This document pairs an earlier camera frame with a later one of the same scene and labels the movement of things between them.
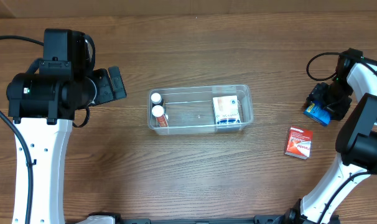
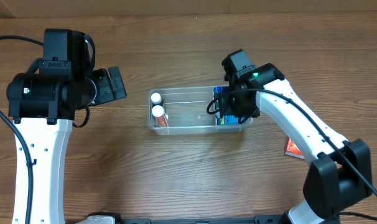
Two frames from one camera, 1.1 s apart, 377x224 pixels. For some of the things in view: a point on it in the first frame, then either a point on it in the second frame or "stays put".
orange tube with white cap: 157,111 stays put
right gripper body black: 336,96 to 240,105
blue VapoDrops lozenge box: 316,111 to 224,119
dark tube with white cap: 156,99 stays put
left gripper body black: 106,88 stays put
